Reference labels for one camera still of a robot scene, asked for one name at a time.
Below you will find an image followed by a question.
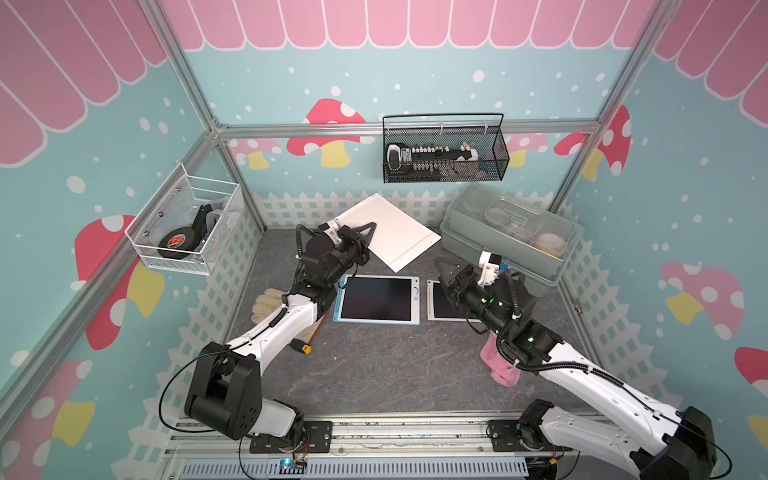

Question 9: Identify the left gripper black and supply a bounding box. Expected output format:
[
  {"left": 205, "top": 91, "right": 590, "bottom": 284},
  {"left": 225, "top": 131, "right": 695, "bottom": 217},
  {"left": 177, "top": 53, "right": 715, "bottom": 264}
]
[{"left": 325, "top": 222, "right": 377, "bottom": 285}]

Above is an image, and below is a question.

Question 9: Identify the white drawing tablet front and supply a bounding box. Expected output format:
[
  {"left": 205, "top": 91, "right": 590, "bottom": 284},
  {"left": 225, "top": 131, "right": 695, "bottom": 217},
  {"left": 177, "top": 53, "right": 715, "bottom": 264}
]
[{"left": 328, "top": 194, "right": 441, "bottom": 273}]

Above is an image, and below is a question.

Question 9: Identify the white drawing tablet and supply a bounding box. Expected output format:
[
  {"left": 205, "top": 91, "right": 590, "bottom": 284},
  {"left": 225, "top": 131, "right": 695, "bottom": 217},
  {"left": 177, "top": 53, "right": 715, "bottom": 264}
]
[
  {"left": 427, "top": 280, "right": 465, "bottom": 322},
  {"left": 328, "top": 194, "right": 441, "bottom": 273}
]

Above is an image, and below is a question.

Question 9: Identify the pink cleaning cloth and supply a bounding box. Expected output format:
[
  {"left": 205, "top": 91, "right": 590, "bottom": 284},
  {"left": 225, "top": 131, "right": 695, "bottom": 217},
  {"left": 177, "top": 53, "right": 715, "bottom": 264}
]
[{"left": 480, "top": 333, "right": 521, "bottom": 387}]

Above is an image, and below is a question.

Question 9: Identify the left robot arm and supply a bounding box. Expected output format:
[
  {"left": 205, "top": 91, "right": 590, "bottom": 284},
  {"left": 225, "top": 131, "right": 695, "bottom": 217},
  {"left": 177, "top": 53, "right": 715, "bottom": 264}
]
[{"left": 184, "top": 222, "right": 377, "bottom": 451}]

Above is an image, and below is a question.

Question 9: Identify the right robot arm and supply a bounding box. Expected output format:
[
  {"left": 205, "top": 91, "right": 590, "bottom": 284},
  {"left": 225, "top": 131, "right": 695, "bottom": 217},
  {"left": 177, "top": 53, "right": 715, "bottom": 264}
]
[{"left": 434, "top": 254, "right": 719, "bottom": 479}]

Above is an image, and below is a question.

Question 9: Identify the white drawing tablet right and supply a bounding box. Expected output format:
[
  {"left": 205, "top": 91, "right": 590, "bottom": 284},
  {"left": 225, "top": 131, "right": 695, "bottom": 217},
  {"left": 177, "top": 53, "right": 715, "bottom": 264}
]
[{"left": 427, "top": 280, "right": 465, "bottom": 322}]

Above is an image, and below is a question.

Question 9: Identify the blue framed drawing tablet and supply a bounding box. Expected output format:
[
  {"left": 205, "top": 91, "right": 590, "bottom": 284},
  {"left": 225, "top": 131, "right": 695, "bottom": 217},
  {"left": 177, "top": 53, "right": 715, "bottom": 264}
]
[{"left": 333, "top": 274, "right": 421, "bottom": 326}]

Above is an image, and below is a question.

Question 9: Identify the green translucent storage box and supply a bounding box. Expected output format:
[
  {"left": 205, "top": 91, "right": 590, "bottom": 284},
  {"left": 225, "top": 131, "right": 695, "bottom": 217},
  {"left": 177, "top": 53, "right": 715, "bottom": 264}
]
[{"left": 440, "top": 183, "right": 584, "bottom": 296}]

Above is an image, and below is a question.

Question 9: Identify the beige work glove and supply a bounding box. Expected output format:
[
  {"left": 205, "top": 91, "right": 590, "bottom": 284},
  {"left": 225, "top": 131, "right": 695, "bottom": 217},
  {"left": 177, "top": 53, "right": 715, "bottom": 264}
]
[{"left": 251, "top": 288, "right": 324, "bottom": 344}]

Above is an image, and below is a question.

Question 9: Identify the black tape roll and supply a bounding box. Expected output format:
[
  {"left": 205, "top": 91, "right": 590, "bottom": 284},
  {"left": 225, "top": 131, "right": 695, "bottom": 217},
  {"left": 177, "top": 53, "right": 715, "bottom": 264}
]
[{"left": 157, "top": 226, "right": 200, "bottom": 260}]

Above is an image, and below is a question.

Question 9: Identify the black wire mesh basket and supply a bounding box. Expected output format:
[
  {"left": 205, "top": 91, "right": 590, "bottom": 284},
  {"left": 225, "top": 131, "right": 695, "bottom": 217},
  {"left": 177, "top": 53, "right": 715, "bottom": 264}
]
[{"left": 381, "top": 113, "right": 510, "bottom": 183}]

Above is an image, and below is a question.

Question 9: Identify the yellow handled screwdriver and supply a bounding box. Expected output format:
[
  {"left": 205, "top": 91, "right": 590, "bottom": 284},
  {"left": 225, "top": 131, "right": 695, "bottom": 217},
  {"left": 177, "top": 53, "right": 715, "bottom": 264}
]
[{"left": 290, "top": 338, "right": 312, "bottom": 355}]

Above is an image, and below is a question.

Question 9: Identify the clear acrylic wall bin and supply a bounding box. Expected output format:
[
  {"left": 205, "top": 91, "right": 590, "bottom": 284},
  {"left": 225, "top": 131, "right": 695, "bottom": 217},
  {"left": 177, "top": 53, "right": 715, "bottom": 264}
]
[{"left": 125, "top": 164, "right": 244, "bottom": 276}]

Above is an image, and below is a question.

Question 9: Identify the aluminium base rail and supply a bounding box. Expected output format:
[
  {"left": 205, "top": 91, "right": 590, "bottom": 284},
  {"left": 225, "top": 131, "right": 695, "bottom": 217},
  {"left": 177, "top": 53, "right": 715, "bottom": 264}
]
[{"left": 155, "top": 412, "right": 629, "bottom": 479}]

